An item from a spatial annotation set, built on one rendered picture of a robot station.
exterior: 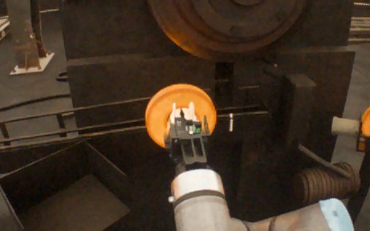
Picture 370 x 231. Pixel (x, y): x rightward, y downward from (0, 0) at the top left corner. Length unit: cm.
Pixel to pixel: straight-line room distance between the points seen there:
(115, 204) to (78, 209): 10
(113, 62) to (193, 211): 59
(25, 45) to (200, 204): 332
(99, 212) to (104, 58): 46
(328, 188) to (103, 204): 69
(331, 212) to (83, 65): 78
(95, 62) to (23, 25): 269
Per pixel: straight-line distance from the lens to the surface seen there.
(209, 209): 52
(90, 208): 87
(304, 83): 105
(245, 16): 82
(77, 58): 106
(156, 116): 73
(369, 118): 109
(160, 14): 85
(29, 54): 373
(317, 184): 110
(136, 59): 99
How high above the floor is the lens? 120
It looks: 29 degrees down
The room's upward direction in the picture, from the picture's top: straight up
